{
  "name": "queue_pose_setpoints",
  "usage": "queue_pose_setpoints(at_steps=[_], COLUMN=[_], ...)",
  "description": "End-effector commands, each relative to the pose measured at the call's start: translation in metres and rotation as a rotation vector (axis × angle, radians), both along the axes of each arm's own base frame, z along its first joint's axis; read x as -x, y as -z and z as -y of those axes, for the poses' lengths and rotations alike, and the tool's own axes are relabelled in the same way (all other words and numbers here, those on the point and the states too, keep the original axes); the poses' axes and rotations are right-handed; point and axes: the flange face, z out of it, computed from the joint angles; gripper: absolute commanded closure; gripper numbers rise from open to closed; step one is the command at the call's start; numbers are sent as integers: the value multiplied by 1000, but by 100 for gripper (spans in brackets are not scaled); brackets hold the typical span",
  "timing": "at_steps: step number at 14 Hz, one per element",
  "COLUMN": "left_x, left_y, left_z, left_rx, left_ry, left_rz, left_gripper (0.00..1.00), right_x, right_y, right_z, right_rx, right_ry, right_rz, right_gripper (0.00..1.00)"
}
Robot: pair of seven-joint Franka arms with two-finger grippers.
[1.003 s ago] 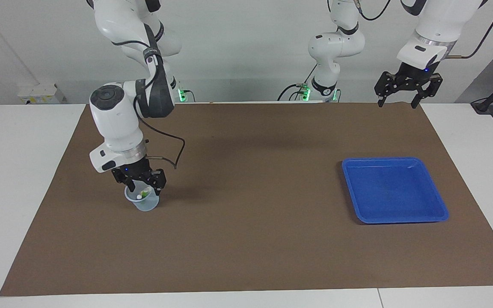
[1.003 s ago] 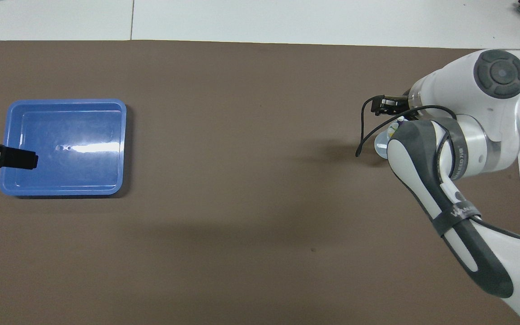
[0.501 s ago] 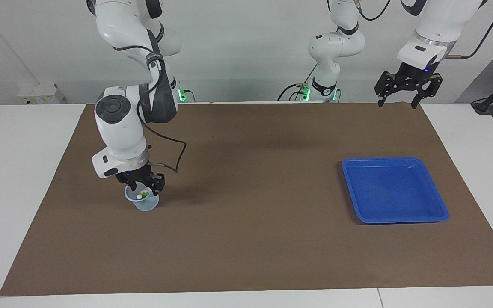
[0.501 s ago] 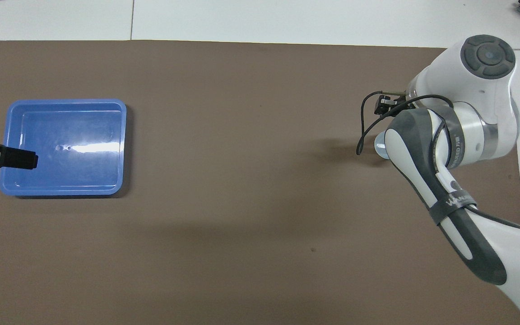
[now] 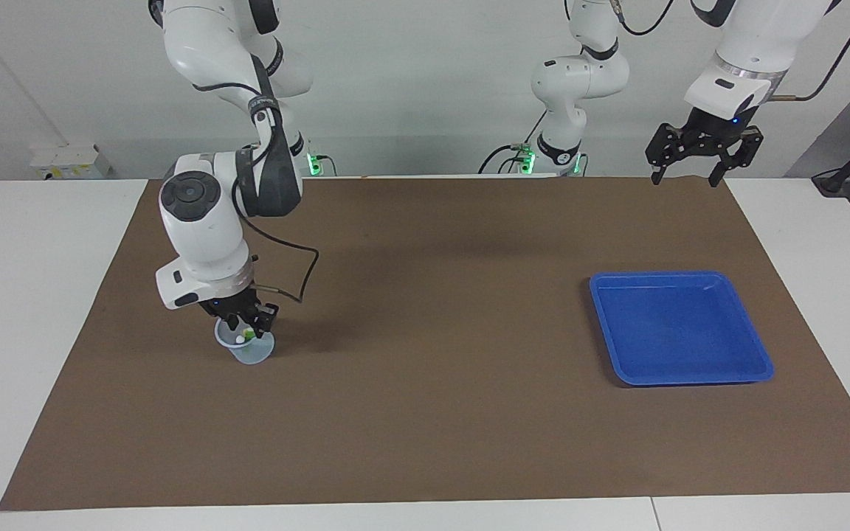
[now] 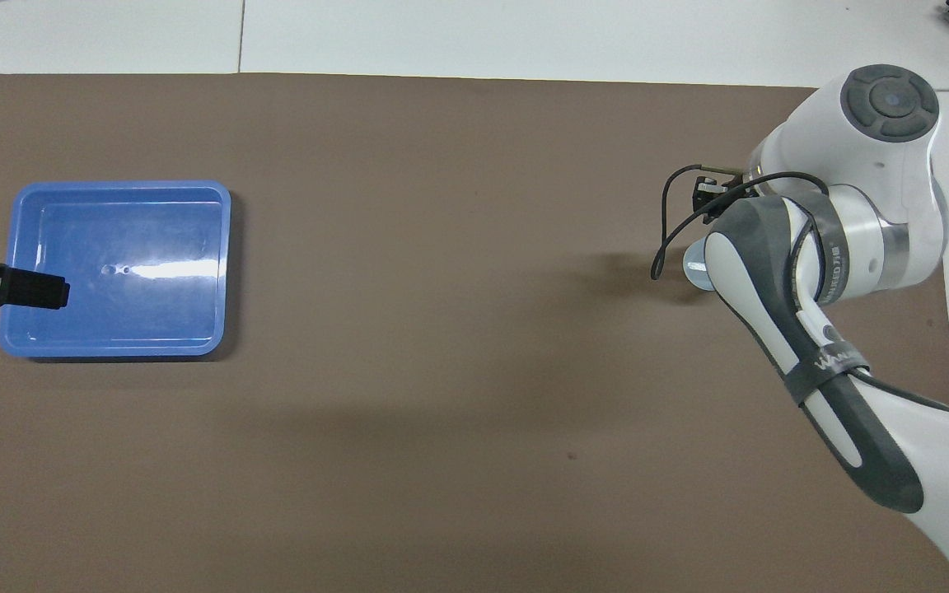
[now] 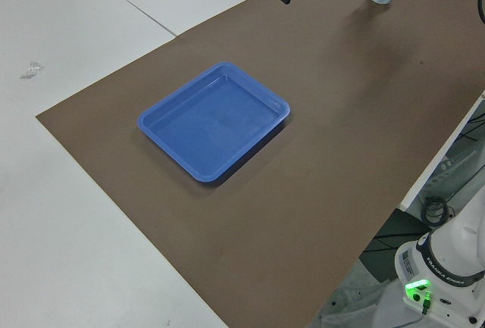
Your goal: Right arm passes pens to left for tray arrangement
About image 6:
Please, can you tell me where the brown table mat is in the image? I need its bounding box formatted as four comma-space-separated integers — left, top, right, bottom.
0, 72, 949, 593

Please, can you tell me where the clear plastic cup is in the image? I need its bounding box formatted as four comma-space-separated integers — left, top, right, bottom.
683, 239, 722, 294

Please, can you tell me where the blue plastic tray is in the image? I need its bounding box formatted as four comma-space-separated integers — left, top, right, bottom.
0, 180, 232, 361

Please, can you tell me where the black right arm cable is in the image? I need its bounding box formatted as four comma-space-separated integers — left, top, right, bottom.
652, 165, 949, 413

